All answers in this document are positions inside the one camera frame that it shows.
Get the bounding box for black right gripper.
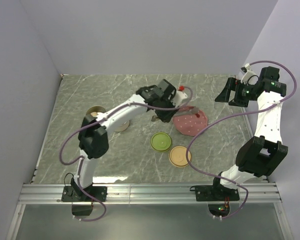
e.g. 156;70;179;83
214;77;257;108

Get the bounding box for steel food tongs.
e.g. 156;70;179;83
174;106;199;117

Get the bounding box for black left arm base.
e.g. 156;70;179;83
60;172;108;220

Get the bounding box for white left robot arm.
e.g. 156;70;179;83
70;79;188;201

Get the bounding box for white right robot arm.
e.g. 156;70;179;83
210;64;288;200

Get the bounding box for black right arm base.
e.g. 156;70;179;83
190;185;240;219

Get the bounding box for green round lid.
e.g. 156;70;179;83
150;132;172;153

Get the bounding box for pink dotted plate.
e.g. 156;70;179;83
172;110;208;137

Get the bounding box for beige round lid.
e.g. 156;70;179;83
168;145;189;168

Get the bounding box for cream steel round container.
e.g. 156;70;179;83
85;105;107;119

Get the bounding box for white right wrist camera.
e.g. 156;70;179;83
240;63;257;85

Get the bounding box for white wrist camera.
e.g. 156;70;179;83
171;90;188;108
240;63;257;85

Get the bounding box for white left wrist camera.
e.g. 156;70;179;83
171;90;188;108

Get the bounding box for aluminium mounting rail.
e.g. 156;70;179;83
4;74;295;240

